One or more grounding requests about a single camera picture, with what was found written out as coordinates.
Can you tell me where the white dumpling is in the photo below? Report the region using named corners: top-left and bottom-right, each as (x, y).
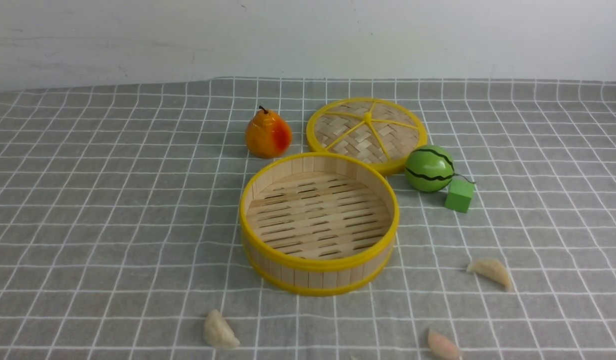
top-left (203, 309), bottom-right (241, 350)
top-left (465, 259), bottom-right (513, 292)

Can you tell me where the pinkish dumpling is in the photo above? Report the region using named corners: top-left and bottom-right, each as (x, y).
top-left (427, 328), bottom-right (462, 360)

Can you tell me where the bamboo steamer tray yellow rim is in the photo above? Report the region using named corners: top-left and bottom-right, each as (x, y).
top-left (239, 152), bottom-right (400, 297)

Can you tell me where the woven bamboo steamer lid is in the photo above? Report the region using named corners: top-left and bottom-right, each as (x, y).
top-left (305, 97), bottom-right (428, 176)

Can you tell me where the orange toy pear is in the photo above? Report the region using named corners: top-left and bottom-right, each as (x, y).
top-left (245, 105), bottom-right (293, 158)

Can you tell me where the green toy watermelon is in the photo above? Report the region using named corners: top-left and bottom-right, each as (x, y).
top-left (404, 145), bottom-right (455, 193)

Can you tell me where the green cube block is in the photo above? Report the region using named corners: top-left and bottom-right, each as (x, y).
top-left (443, 178), bottom-right (475, 214)

